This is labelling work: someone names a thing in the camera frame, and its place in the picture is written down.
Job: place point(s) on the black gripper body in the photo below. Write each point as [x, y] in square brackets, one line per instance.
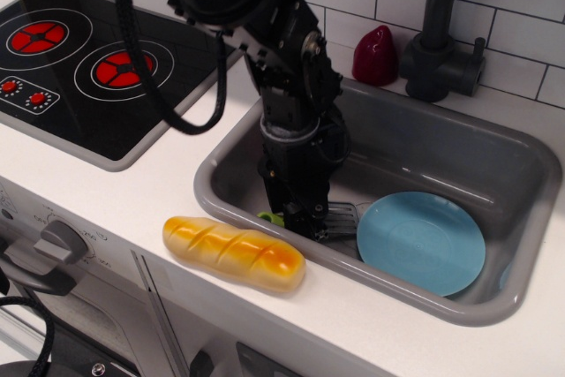
[297, 165]

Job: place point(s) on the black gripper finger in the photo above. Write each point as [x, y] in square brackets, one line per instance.
[316, 229]
[293, 217]

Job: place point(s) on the green handled grey spatula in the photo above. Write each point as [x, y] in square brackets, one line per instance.
[341, 221]

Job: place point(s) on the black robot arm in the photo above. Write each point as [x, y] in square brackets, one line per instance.
[285, 54]

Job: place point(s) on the blue plastic plate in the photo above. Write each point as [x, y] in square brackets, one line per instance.
[423, 239]

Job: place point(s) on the grey plastic sink basin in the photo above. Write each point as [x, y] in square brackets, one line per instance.
[506, 180]

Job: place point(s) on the yellow toy bread loaf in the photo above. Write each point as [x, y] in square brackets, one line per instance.
[248, 256]

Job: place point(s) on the dark grey faucet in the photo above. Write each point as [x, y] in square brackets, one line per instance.
[432, 65]

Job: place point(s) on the grey oven knob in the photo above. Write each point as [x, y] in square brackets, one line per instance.
[59, 242]

